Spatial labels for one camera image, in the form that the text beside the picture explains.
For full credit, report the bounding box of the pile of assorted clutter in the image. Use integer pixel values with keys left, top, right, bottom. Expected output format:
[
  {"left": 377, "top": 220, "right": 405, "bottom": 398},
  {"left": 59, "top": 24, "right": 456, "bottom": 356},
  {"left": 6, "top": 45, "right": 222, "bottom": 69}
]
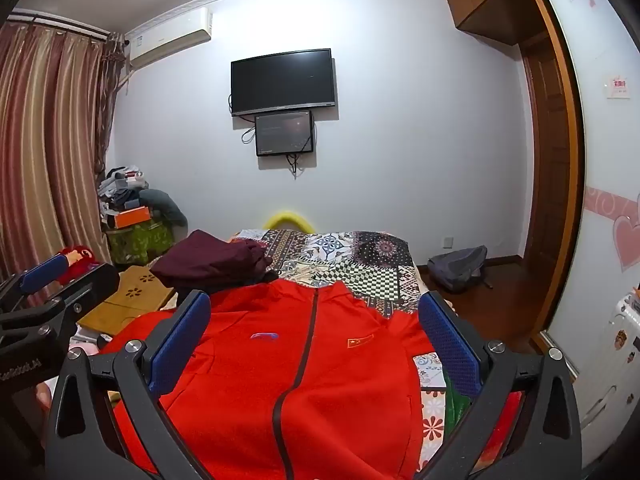
[{"left": 96, "top": 165, "right": 151, "bottom": 216}]

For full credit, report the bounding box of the red plush toy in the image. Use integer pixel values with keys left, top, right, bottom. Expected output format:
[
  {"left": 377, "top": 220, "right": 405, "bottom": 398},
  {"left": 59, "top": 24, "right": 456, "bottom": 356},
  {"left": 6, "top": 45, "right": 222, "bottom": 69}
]
[{"left": 52, "top": 245, "right": 98, "bottom": 283}]

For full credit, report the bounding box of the black monitor cable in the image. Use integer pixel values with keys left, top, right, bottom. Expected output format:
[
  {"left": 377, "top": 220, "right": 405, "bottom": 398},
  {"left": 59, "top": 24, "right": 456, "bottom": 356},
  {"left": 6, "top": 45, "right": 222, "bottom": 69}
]
[{"left": 282, "top": 152, "right": 307, "bottom": 181}]

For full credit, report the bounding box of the striped brown curtain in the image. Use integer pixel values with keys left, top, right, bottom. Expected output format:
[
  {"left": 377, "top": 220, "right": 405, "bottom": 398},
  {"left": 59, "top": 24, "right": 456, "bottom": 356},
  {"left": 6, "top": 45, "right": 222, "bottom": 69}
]
[{"left": 0, "top": 10, "right": 126, "bottom": 281}]

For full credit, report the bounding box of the patchwork bedspread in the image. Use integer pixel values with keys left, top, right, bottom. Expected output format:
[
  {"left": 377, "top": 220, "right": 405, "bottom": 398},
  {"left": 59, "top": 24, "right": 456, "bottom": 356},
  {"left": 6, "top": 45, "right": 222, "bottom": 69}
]
[{"left": 70, "top": 227, "right": 481, "bottom": 461}]

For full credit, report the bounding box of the white wardrobe sliding door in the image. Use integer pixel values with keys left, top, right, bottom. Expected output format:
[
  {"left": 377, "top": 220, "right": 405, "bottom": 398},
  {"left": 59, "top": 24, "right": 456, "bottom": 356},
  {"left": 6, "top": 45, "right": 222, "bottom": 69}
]
[{"left": 537, "top": 0, "right": 640, "bottom": 376}]

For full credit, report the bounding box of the small black wall monitor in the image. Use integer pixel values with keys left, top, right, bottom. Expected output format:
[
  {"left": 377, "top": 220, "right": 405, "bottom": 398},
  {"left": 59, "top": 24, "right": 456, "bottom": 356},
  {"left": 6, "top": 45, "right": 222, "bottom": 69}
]
[{"left": 254, "top": 110, "right": 315, "bottom": 157}]

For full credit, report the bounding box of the white appliance with stickers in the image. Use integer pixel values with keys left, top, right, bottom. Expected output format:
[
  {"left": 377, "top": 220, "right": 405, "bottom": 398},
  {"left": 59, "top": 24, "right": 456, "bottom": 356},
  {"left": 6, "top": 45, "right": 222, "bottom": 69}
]
[{"left": 582, "top": 287, "right": 640, "bottom": 466}]

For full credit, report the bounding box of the wooden folding bed table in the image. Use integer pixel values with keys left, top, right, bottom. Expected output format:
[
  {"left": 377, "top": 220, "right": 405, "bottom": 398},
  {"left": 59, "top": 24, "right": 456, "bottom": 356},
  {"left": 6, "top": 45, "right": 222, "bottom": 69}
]
[{"left": 77, "top": 265, "right": 176, "bottom": 336}]

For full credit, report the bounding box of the white curtain rail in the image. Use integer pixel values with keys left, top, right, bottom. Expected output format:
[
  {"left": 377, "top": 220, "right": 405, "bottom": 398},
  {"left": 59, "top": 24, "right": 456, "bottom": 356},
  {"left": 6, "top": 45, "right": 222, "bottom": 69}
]
[{"left": 10, "top": 7, "right": 112, "bottom": 39}]

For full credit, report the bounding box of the yellow hoop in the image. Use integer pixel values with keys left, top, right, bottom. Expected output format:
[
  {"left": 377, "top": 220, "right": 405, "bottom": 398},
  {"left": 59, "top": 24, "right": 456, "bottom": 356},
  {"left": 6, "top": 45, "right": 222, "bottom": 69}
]
[{"left": 263, "top": 210, "right": 317, "bottom": 235}]

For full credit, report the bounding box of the orange box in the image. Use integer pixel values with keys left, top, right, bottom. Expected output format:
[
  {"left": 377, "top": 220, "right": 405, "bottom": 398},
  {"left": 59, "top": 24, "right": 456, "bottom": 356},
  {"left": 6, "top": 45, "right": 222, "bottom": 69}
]
[{"left": 114, "top": 205, "right": 152, "bottom": 229}]

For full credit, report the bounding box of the white air conditioner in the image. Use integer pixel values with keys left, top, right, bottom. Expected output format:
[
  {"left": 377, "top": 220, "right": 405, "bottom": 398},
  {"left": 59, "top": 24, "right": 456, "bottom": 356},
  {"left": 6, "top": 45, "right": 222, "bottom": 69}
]
[{"left": 125, "top": 7, "right": 213, "bottom": 68}]

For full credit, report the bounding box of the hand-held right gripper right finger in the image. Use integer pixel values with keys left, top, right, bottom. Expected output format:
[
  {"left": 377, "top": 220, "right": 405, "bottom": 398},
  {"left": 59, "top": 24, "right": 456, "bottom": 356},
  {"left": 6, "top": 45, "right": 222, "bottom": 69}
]
[{"left": 417, "top": 290, "right": 583, "bottom": 480}]

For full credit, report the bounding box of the wooden door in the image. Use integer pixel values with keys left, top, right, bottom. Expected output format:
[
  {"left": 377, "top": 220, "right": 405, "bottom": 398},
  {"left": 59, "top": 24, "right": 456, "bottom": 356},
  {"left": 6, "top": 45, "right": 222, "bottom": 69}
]
[{"left": 517, "top": 0, "right": 587, "bottom": 361}]

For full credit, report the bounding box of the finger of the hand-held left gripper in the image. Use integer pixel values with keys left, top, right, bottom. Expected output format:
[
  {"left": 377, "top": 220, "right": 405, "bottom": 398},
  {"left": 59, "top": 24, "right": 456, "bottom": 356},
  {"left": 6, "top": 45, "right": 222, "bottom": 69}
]
[
  {"left": 30, "top": 261, "right": 122, "bottom": 356},
  {"left": 0, "top": 254, "right": 71, "bottom": 311}
]

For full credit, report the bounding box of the green bag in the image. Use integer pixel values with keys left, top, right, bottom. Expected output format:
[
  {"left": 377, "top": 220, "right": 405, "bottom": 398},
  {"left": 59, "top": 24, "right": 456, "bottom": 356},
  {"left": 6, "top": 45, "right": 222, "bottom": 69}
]
[{"left": 445, "top": 375, "right": 473, "bottom": 436}]

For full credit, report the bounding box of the small red label sticker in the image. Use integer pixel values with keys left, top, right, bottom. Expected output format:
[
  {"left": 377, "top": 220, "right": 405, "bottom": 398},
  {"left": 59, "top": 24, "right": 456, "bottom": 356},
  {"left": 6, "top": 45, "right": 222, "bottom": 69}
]
[{"left": 606, "top": 74, "right": 631, "bottom": 100}]

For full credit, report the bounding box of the black wall television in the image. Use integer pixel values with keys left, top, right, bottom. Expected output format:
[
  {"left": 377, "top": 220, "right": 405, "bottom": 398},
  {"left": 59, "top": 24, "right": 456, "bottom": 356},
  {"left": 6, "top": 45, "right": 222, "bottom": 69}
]
[{"left": 230, "top": 48, "right": 335, "bottom": 117}]

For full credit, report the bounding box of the red zip jacket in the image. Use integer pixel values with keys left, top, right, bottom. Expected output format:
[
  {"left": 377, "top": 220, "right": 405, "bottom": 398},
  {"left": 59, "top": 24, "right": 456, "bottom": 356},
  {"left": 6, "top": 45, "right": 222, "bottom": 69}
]
[{"left": 102, "top": 279, "right": 526, "bottom": 480}]

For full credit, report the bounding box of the dark folded clothing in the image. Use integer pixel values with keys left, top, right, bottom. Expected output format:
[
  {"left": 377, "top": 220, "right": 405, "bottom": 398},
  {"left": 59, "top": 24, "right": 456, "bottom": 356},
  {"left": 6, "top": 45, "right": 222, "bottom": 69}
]
[{"left": 175, "top": 267, "right": 280, "bottom": 308}]

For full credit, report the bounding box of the maroon folded clothing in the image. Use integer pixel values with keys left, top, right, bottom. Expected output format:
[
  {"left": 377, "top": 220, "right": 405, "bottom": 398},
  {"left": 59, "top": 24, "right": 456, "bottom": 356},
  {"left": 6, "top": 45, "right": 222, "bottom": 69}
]
[{"left": 150, "top": 229, "right": 273, "bottom": 291}]

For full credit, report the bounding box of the grey backpack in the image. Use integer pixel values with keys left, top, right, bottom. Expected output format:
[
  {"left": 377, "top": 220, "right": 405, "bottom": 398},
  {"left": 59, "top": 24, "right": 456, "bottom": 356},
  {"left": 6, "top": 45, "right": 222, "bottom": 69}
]
[{"left": 427, "top": 245, "right": 493, "bottom": 293}]

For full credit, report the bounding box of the dark grey cushion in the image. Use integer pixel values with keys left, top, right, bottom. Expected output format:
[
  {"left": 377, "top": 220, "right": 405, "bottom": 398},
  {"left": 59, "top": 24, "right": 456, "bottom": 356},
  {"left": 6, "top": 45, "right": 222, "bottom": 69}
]
[{"left": 137, "top": 189, "right": 188, "bottom": 228}]

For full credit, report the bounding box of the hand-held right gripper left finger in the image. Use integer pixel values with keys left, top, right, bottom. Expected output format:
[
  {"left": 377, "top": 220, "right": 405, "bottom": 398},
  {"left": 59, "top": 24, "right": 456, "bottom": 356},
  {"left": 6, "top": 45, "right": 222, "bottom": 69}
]
[{"left": 44, "top": 290, "right": 213, "bottom": 480}]

